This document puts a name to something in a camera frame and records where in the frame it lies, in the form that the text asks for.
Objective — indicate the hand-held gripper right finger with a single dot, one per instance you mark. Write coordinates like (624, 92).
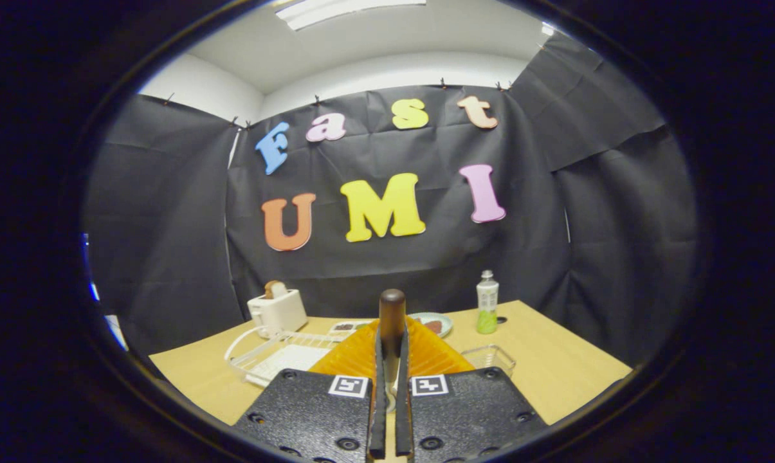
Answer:
(471, 411)

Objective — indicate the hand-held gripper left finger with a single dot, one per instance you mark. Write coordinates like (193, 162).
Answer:
(310, 411)

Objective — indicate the white divided condiment dish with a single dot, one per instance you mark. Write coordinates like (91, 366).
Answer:
(345, 326)

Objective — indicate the grey plate with meat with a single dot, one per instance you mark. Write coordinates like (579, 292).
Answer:
(444, 321)

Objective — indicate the brown meat piece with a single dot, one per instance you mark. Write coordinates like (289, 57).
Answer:
(433, 326)

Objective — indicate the white toaster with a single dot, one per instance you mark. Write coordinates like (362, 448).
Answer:
(281, 315)

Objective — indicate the green drink bottle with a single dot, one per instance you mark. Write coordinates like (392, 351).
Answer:
(487, 302)

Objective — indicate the brown bread slice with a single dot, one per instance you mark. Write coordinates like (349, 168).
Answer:
(274, 289)

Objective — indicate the black backdrop cloth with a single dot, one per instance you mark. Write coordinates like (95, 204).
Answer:
(168, 225)

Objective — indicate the small ceiling light panel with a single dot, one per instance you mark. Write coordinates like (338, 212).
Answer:
(547, 29)

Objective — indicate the large ceiling light panel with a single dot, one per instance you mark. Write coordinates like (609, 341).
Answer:
(342, 9)

